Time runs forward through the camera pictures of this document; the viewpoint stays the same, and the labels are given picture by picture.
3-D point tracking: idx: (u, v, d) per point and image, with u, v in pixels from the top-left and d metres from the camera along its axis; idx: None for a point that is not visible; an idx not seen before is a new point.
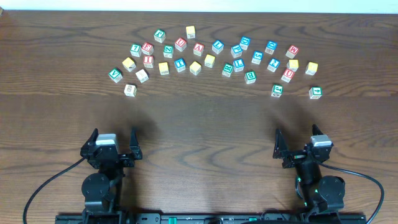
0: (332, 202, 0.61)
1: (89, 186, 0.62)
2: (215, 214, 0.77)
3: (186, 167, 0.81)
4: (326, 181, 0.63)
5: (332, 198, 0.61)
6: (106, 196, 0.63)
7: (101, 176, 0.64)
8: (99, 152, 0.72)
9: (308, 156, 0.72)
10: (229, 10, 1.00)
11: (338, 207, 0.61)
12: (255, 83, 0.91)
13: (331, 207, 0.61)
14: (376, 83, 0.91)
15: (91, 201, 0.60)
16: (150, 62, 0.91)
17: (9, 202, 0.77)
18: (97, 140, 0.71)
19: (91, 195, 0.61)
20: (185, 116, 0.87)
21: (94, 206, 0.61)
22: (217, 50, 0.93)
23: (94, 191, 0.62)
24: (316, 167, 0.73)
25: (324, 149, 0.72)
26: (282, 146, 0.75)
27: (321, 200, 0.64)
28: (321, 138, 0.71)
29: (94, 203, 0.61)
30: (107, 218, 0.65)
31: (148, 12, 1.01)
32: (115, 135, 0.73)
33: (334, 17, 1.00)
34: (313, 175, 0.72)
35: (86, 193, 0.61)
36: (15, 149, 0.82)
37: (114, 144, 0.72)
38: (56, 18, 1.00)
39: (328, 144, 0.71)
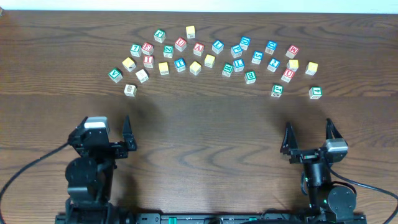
0: (341, 214, 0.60)
1: (74, 170, 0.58)
2: (215, 214, 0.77)
3: (186, 167, 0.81)
4: (336, 190, 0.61)
5: (342, 210, 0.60)
6: (92, 183, 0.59)
7: (88, 160, 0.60)
8: (89, 135, 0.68)
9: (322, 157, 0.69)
10: (229, 10, 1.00)
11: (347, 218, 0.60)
12: (255, 83, 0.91)
13: (339, 219, 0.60)
14: (376, 83, 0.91)
15: (74, 187, 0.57)
16: (150, 62, 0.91)
17: (9, 202, 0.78)
18: (87, 123, 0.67)
19: (76, 181, 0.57)
20: (185, 116, 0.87)
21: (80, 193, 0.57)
22: (217, 50, 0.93)
23: (80, 177, 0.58)
24: (326, 169, 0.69)
25: (339, 154, 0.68)
26: (291, 144, 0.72)
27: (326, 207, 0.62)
28: (337, 144, 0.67)
29: (79, 190, 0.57)
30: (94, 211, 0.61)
31: (148, 12, 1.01)
32: (107, 119, 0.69)
33: (334, 17, 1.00)
34: (322, 177, 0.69)
35: (71, 178, 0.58)
36: (14, 149, 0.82)
37: (105, 128, 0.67)
38: (56, 18, 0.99)
39: (344, 150, 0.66)
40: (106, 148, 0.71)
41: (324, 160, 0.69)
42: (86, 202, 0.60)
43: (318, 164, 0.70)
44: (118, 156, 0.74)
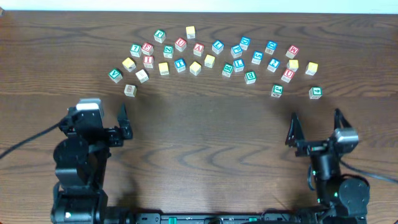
0: (354, 209, 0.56)
1: (64, 151, 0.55)
2: (215, 214, 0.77)
3: (186, 167, 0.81)
4: (347, 182, 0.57)
5: (355, 205, 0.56)
6: (82, 165, 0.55)
7: (79, 140, 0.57)
8: (81, 118, 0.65)
9: (332, 145, 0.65)
10: (229, 10, 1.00)
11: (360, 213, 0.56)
12: (255, 83, 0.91)
13: (351, 214, 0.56)
14: (376, 83, 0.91)
15: (63, 168, 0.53)
16: (150, 62, 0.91)
17: (9, 202, 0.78)
18: (78, 104, 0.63)
19: (64, 162, 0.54)
20: (185, 116, 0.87)
21: (69, 175, 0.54)
22: (217, 50, 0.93)
23: (69, 157, 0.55)
24: (335, 162, 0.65)
25: (350, 144, 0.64)
26: (297, 134, 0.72)
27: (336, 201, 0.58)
28: (347, 132, 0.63)
29: (68, 172, 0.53)
30: (85, 198, 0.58)
31: (148, 12, 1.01)
32: (100, 101, 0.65)
33: (334, 17, 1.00)
34: (331, 169, 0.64)
35: (60, 159, 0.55)
36: (14, 149, 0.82)
37: (97, 110, 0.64)
38: (56, 18, 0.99)
39: (354, 139, 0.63)
40: (100, 132, 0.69)
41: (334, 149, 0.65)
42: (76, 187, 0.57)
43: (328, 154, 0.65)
44: (113, 143, 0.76)
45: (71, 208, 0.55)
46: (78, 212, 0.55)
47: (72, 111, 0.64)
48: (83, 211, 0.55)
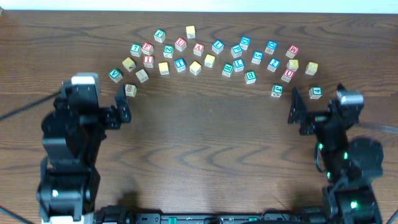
0: (367, 169, 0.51)
1: (53, 121, 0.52)
2: (215, 214, 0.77)
3: (186, 167, 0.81)
4: (359, 140, 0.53)
5: (367, 163, 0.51)
6: (72, 137, 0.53)
7: (70, 111, 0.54)
8: (75, 91, 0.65)
9: (335, 112, 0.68)
10: (229, 10, 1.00)
11: (374, 173, 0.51)
12: (255, 83, 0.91)
13: (364, 175, 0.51)
14: (376, 83, 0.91)
15: (51, 139, 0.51)
16: (150, 62, 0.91)
17: (9, 202, 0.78)
18: (74, 78, 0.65)
19: (53, 132, 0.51)
20: (185, 116, 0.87)
21: (56, 149, 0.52)
22: (217, 50, 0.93)
23: (59, 128, 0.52)
24: (341, 130, 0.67)
25: (354, 107, 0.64)
26: (299, 107, 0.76)
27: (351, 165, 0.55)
28: (351, 94, 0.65)
29: (57, 142, 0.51)
30: (74, 175, 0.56)
31: (148, 12, 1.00)
32: (96, 76, 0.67)
33: (334, 17, 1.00)
34: (336, 140, 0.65)
35: (48, 129, 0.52)
36: (14, 149, 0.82)
37: (94, 84, 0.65)
38: (56, 18, 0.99)
39: (358, 101, 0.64)
40: (95, 107, 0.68)
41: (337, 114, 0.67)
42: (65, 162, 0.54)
43: (333, 121, 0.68)
44: (109, 125, 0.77)
45: (58, 186, 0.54)
46: (68, 189, 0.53)
47: (66, 83, 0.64)
48: (71, 191, 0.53)
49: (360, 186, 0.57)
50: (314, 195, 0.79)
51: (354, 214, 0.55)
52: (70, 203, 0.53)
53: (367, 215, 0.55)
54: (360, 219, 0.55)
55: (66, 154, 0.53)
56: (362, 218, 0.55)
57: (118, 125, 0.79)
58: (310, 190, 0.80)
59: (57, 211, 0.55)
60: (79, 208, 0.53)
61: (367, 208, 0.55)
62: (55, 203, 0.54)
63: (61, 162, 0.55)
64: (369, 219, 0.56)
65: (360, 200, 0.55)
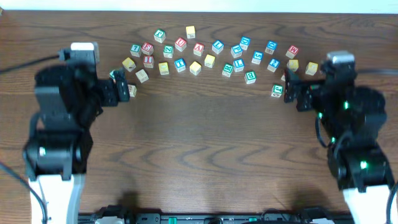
0: (372, 113, 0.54)
1: (48, 74, 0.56)
2: (215, 214, 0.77)
3: (186, 167, 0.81)
4: (356, 92, 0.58)
5: (370, 106, 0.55)
6: (66, 89, 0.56)
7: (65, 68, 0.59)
8: (73, 57, 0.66)
9: (328, 76, 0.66)
10: (229, 10, 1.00)
11: (379, 119, 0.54)
12: (255, 83, 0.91)
13: (370, 119, 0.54)
14: (376, 83, 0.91)
15: (43, 87, 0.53)
16: (150, 62, 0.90)
17: (10, 202, 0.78)
18: (73, 45, 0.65)
19: (46, 82, 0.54)
20: (185, 116, 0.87)
21: (50, 102, 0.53)
22: (217, 50, 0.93)
23: (52, 79, 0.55)
24: (335, 93, 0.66)
25: (346, 66, 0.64)
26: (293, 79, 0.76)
27: (352, 116, 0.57)
28: (341, 55, 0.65)
29: (49, 91, 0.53)
30: (65, 133, 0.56)
31: (148, 12, 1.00)
32: (96, 45, 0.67)
33: (334, 17, 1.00)
34: (333, 103, 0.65)
35: (41, 80, 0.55)
36: (14, 149, 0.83)
37: (93, 51, 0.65)
38: (56, 18, 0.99)
39: (348, 60, 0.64)
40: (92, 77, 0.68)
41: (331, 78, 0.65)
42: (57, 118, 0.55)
43: (326, 86, 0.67)
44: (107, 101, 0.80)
45: (46, 143, 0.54)
46: (57, 145, 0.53)
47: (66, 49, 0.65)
48: (59, 148, 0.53)
49: (366, 147, 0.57)
50: (314, 195, 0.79)
51: (364, 174, 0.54)
52: (58, 160, 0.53)
53: (377, 177, 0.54)
54: (369, 180, 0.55)
55: (58, 106, 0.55)
56: (371, 180, 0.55)
57: (115, 102, 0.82)
58: (310, 190, 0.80)
59: (45, 172, 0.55)
60: (69, 165, 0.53)
61: (379, 168, 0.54)
62: (41, 162, 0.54)
63: (53, 119, 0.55)
64: (379, 181, 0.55)
65: (372, 162, 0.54)
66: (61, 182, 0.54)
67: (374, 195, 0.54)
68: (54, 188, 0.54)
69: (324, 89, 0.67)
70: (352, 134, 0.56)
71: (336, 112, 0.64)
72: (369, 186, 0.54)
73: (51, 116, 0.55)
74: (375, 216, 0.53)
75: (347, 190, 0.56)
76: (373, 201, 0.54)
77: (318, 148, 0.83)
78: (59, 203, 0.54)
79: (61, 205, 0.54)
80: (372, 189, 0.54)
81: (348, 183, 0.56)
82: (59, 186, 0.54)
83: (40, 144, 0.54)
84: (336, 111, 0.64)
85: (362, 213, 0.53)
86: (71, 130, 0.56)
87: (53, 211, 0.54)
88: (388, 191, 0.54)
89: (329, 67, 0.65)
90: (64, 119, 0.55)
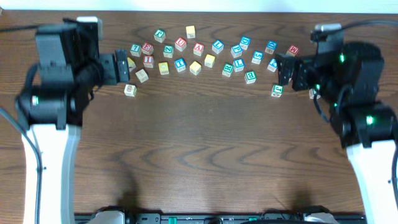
0: (369, 61, 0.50)
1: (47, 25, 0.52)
2: (215, 214, 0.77)
3: (186, 167, 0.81)
4: (348, 46, 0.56)
5: (368, 55, 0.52)
6: (66, 40, 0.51)
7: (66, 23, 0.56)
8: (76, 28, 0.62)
9: (319, 45, 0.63)
10: (229, 9, 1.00)
11: (377, 66, 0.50)
12: (255, 83, 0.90)
13: (367, 66, 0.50)
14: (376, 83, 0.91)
15: (41, 34, 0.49)
16: (150, 62, 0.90)
17: (10, 201, 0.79)
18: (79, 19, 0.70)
19: (45, 30, 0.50)
20: (185, 116, 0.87)
21: (50, 49, 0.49)
22: (217, 50, 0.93)
23: (51, 28, 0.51)
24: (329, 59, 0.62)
25: (335, 31, 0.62)
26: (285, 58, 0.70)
27: (349, 69, 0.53)
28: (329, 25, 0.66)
29: (48, 38, 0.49)
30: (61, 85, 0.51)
31: (148, 12, 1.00)
32: (99, 20, 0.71)
33: (334, 17, 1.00)
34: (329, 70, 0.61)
35: (40, 29, 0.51)
36: (14, 149, 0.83)
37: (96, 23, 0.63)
38: (56, 18, 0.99)
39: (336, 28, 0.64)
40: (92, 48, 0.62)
41: (322, 46, 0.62)
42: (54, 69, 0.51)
43: (320, 55, 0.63)
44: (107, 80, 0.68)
45: (39, 94, 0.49)
46: (51, 95, 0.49)
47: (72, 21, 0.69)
48: (53, 96, 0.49)
49: (367, 102, 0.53)
50: (314, 195, 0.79)
51: (369, 129, 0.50)
52: (51, 111, 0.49)
53: (384, 131, 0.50)
54: (374, 136, 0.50)
55: (56, 56, 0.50)
56: (377, 134, 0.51)
57: (115, 80, 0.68)
58: (310, 190, 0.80)
59: (38, 121, 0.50)
60: (63, 116, 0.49)
61: (384, 124, 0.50)
62: (35, 111, 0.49)
63: (50, 70, 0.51)
64: (385, 136, 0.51)
65: (377, 115, 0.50)
66: (56, 132, 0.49)
67: (381, 149, 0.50)
68: (50, 137, 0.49)
69: (319, 59, 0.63)
70: (352, 86, 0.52)
71: (340, 76, 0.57)
72: (374, 142, 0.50)
73: (50, 66, 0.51)
74: (380, 172, 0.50)
75: (351, 146, 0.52)
76: (380, 155, 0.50)
77: (318, 148, 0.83)
78: (55, 155, 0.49)
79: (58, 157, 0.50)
80: (378, 144, 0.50)
81: (352, 140, 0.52)
82: (55, 137, 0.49)
83: (33, 91, 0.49)
84: (341, 77, 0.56)
85: (366, 168, 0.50)
86: (68, 83, 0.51)
87: (49, 162, 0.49)
88: (397, 146, 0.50)
89: (318, 35, 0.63)
90: (61, 69, 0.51)
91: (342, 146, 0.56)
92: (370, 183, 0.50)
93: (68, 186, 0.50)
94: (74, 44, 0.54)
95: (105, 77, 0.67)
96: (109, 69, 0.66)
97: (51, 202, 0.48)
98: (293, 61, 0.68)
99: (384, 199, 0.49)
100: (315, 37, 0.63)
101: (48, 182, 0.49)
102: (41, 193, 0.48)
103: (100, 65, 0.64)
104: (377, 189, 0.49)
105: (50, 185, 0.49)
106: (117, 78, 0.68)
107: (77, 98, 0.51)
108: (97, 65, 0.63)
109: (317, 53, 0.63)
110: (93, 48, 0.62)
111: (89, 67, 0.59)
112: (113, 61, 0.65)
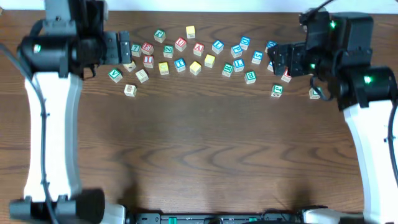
0: (360, 22, 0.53)
1: None
2: (215, 214, 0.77)
3: (186, 167, 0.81)
4: (335, 15, 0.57)
5: (359, 18, 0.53)
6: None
7: None
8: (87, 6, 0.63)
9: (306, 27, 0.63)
10: (229, 9, 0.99)
11: (369, 28, 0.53)
12: (255, 83, 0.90)
13: (355, 27, 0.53)
14: None
15: None
16: (150, 62, 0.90)
17: (10, 201, 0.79)
18: None
19: None
20: (185, 116, 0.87)
21: (58, 3, 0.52)
22: (217, 50, 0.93)
23: None
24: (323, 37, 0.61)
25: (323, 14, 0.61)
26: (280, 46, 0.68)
27: (341, 35, 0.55)
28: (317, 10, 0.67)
29: None
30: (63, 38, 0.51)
31: (148, 12, 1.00)
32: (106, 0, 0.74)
33: None
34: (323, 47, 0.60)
35: None
36: (14, 149, 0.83)
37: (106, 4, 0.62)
38: None
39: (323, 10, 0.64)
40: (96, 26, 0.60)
41: (313, 24, 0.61)
42: (58, 23, 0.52)
43: (311, 35, 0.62)
44: (108, 60, 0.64)
45: (40, 42, 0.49)
46: (52, 45, 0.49)
47: None
48: (56, 44, 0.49)
49: (364, 65, 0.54)
50: (314, 195, 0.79)
51: (367, 88, 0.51)
52: (55, 58, 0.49)
53: (382, 91, 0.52)
54: (372, 95, 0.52)
55: (63, 10, 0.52)
56: (375, 94, 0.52)
57: (117, 61, 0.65)
58: (310, 190, 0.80)
59: (42, 70, 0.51)
60: (64, 65, 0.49)
61: (382, 82, 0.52)
62: (36, 59, 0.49)
63: (56, 25, 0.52)
64: (383, 96, 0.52)
65: (374, 74, 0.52)
66: (60, 79, 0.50)
67: (379, 109, 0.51)
68: (54, 85, 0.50)
69: (311, 37, 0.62)
70: (346, 50, 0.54)
71: (333, 47, 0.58)
72: (372, 102, 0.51)
73: (55, 22, 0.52)
74: (377, 130, 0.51)
75: (349, 107, 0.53)
76: (375, 116, 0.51)
77: (318, 148, 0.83)
78: (58, 102, 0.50)
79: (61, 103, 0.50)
80: (375, 104, 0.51)
81: (350, 101, 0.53)
82: (58, 85, 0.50)
83: (35, 40, 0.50)
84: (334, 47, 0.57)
85: (364, 129, 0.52)
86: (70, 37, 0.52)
87: (53, 107, 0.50)
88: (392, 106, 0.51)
89: (306, 17, 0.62)
90: (66, 24, 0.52)
91: (340, 109, 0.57)
92: (369, 144, 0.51)
93: (71, 135, 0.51)
94: (81, 7, 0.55)
95: (107, 56, 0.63)
96: (111, 47, 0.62)
97: (54, 146, 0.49)
98: (286, 46, 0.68)
99: (382, 158, 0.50)
100: (303, 19, 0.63)
101: (52, 127, 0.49)
102: (45, 139, 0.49)
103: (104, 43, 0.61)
104: (374, 149, 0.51)
105: (53, 130, 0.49)
106: (118, 58, 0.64)
107: (79, 51, 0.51)
108: (102, 41, 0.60)
109: (308, 32, 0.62)
110: (97, 23, 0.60)
111: (93, 37, 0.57)
112: (117, 40, 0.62)
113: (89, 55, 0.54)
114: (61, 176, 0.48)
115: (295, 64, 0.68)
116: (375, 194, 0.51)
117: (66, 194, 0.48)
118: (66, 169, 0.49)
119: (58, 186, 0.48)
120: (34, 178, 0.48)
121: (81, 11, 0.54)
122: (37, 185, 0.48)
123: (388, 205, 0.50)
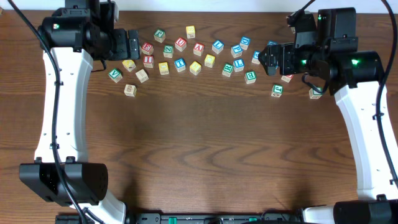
0: (344, 13, 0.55)
1: None
2: (215, 214, 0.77)
3: (186, 167, 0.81)
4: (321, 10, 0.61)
5: (343, 10, 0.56)
6: None
7: None
8: None
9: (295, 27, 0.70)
10: (229, 9, 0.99)
11: (352, 18, 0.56)
12: (255, 83, 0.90)
13: (340, 17, 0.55)
14: None
15: None
16: (150, 62, 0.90)
17: (10, 201, 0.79)
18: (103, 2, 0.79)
19: None
20: (185, 116, 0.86)
21: None
22: (217, 50, 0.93)
23: None
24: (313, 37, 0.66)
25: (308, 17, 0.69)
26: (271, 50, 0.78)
27: (328, 26, 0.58)
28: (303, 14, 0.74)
29: None
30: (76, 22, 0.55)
31: (148, 12, 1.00)
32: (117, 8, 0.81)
33: None
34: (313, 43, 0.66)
35: None
36: (14, 149, 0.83)
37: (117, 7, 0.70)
38: None
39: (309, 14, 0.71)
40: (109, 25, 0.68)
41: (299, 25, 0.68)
42: (75, 10, 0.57)
43: (300, 34, 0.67)
44: (119, 53, 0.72)
45: (60, 22, 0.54)
46: (69, 25, 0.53)
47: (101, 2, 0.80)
48: (73, 24, 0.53)
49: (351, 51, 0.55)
50: (314, 195, 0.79)
51: (354, 71, 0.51)
52: (70, 38, 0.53)
53: (369, 73, 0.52)
54: (360, 77, 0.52)
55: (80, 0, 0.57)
56: (362, 77, 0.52)
57: (126, 55, 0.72)
58: (310, 190, 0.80)
59: (58, 46, 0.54)
60: (80, 42, 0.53)
61: (370, 65, 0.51)
62: (56, 37, 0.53)
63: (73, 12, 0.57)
64: (370, 78, 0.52)
65: (361, 57, 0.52)
66: (74, 53, 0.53)
67: (365, 87, 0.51)
68: (68, 56, 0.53)
69: (300, 37, 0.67)
70: (333, 38, 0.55)
71: (321, 40, 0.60)
72: (359, 83, 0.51)
73: (71, 9, 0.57)
74: (364, 108, 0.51)
75: (339, 90, 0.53)
76: (364, 94, 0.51)
77: (318, 148, 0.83)
78: (71, 73, 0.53)
79: (74, 74, 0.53)
80: (362, 84, 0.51)
81: (340, 83, 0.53)
82: (72, 58, 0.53)
83: (55, 20, 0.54)
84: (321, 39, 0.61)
85: (352, 106, 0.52)
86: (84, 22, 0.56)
87: (67, 78, 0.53)
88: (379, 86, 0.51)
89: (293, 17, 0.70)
90: (83, 10, 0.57)
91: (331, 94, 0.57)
92: (358, 120, 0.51)
93: (81, 107, 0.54)
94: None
95: (117, 50, 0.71)
96: (120, 42, 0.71)
97: (64, 114, 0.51)
98: (277, 47, 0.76)
99: (372, 136, 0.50)
100: (291, 20, 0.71)
101: (64, 95, 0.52)
102: (58, 106, 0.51)
103: (114, 38, 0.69)
104: (363, 124, 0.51)
105: (66, 98, 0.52)
106: (127, 53, 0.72)
107: (92, 33, 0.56)
108: (112, 37, 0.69)
109: (296, 32, 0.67)
110: (109, 18, 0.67)
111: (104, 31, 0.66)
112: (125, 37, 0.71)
113: (99, 40, 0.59)
114: (69, 140, 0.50)
115: (287, 62, 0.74)
116: (366, 169, 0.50)
117: (73, 157, 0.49)
118: (75, 135, 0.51)
119: (66, 150, 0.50)
120: (44, 142, 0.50)
121: (95, 5, 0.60)
122: (46, 146, 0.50)
123: (379, 178, 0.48)
